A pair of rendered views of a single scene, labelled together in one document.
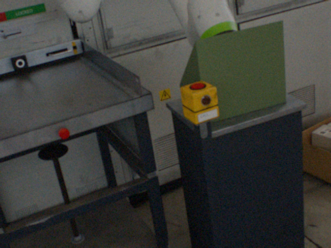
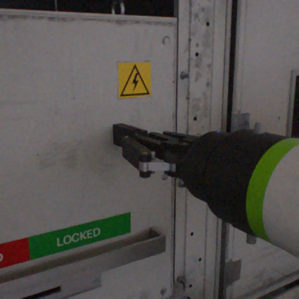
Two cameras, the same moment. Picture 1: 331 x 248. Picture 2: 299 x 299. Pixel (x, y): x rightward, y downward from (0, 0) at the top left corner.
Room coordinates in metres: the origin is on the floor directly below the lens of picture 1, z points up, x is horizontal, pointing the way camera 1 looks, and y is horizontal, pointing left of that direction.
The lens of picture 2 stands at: (1.39, 0.49, 1.35)
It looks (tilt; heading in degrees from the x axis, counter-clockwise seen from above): 14 degrees down; 349
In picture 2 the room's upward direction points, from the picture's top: straight up
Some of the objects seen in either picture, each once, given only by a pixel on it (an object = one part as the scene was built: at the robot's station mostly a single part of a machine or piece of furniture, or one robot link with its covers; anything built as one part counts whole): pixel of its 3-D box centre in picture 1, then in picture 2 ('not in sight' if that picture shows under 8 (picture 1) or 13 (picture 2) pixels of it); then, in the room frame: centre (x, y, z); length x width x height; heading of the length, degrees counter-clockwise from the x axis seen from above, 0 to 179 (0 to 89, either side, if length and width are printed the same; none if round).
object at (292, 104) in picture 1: (232, 105); not in sight; (1.47, -0.24, 0.74); 0.37 x 0.32 x 0.02; 107
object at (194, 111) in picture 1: (199, 102); not in sight; (1.28, -0.11, 0.85); 0.08 x 0.08 x 0.10; 22
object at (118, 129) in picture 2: not in sight; (127, 137); (1.93, 0.41, 1.23); 0.07 x 0.01 x 0.03; 22
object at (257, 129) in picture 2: not in sight; (256, 185); (1.72, 0.32, 1.23); 0.09 x 0.06 x 0.12; 112
